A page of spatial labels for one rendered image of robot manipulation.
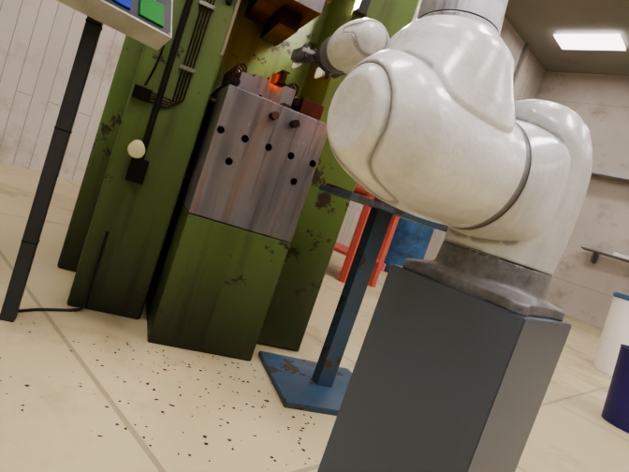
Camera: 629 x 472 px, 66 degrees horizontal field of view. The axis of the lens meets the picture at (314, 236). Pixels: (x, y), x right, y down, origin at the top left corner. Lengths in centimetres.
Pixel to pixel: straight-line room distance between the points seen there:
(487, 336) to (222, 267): 122
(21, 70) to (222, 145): 398
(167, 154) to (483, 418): 148
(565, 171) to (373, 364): 36
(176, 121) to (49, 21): 380
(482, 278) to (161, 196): 140
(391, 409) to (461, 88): 42
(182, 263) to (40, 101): 401
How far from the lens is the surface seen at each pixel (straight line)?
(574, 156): 69
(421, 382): 67
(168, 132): 185
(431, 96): 51
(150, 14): 157
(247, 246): 172
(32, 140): 555
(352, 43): 106
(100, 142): 229
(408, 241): 664
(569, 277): 1212
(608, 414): 329
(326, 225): 200
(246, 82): 175
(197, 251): 169
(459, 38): 56
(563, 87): 1338
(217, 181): 167
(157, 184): 185
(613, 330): 522
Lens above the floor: 65
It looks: 4 degrees down
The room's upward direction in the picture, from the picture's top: 19 degrees clockwise
